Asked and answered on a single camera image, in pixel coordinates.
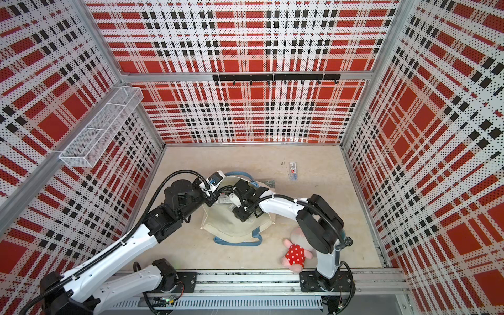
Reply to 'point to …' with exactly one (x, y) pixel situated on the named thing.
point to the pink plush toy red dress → (297, 249)
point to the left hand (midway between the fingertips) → (222, 177)
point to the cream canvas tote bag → (219, 220)
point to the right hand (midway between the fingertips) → (243, 211)
